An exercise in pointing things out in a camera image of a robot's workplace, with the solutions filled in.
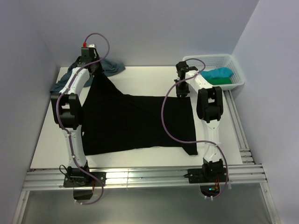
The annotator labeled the aluminium rail frame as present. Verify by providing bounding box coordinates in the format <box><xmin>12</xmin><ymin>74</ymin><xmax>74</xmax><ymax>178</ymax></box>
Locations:
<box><xmin>11</xmin><ymin>65</ymin><xmax>281</xmax><ymax>224</ymax></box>

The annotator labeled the white plastic basket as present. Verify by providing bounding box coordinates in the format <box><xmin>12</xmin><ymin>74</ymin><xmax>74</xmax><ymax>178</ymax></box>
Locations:
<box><xmin>183</xmin><ymin>54</ymin><xmax>245</xmax><ymax>91</ymax></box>

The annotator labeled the purple cable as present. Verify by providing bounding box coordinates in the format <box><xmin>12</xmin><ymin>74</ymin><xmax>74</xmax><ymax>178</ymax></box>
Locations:
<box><xmin>161</xmin><ymin>58</ymin><xmax>229</xmax><ymax>201</ymax></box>
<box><xmin>56</xmin><ymin>34</ymin><xmax>110</xmax><ymax>206</ymax></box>

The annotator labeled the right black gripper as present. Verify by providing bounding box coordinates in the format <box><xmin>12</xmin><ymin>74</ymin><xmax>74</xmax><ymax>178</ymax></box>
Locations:
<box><xmin>175</xmin><ymin>79</ymin><xmax>191</xmax><ymax>99</ymax></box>

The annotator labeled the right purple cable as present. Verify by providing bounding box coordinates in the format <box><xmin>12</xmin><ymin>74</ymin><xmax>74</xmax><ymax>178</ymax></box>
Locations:
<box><xmin>161</xmin><ymin>58</ymin><xmax>229</xmax><ymax>201</ymax></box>

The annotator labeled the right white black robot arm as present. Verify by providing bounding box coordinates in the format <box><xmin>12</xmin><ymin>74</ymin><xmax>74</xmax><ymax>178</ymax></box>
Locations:
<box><xmin>175</xmin><ymin>61</ymin><xmax>227</xmax><ymax>182</ymax></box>

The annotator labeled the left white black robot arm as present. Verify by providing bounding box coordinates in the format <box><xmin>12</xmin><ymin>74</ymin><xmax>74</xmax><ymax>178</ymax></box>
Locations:
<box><xmin>51</xmin><ymin>43</ymin><xmax>102</xmax><ymax>186</ymax></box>

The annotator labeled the grey blue crumpled t shirt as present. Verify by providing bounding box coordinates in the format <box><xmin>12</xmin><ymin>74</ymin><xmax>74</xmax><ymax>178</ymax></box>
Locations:
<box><xmin>50</xmin><ymin>56</ymin><xmax>126</xmax><ymax>93</ymax></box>

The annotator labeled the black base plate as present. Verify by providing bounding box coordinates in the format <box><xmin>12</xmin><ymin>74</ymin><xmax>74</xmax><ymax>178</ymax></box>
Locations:
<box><xmin>184</xmin><ymin>168</ymin><xmax>228</xmax><ymax>183</ymax></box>
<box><xmin>63</xmin><ymin>172</ymin><xmax>106</xmax><ymax>188</ymax></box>

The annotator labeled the rolled turquoise t shirt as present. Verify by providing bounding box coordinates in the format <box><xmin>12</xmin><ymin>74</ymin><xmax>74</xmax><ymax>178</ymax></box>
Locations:
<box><xmin>201</xmin><ymin>67</ymin><xmax>234</xmax><ymax>79</ymax></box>

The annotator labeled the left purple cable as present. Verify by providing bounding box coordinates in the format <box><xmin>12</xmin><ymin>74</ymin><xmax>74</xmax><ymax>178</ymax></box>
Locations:
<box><xmin>56</xmin><ymin>34</ymin><xmax>110</xmax><ymax>206</ymax></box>

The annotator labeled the black t shirt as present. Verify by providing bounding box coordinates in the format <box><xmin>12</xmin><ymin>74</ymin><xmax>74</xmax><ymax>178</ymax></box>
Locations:
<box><xmin>81</xmin><ymin>74</ymin><xmax>198</xmax><ymax>155</ymax></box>

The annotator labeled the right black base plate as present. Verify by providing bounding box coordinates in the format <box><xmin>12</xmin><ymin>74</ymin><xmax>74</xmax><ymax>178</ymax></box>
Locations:
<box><xmin>184</xmin><ymin>168</ymin><xmax>228</xmax><ymax>183</ymax></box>

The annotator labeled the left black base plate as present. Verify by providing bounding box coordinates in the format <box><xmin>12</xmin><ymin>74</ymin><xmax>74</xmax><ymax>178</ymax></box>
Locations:
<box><xmin>63</xmin><ymin>172</ymin><xmax>106</xmax><ymax>188</ymax></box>

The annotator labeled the rolled green t shirt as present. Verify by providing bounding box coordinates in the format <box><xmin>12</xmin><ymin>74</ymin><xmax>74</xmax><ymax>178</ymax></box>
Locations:
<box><xmin>207</xmin><ymin>77</ymin><xmax>232</xmax><ymax>85</ymax></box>

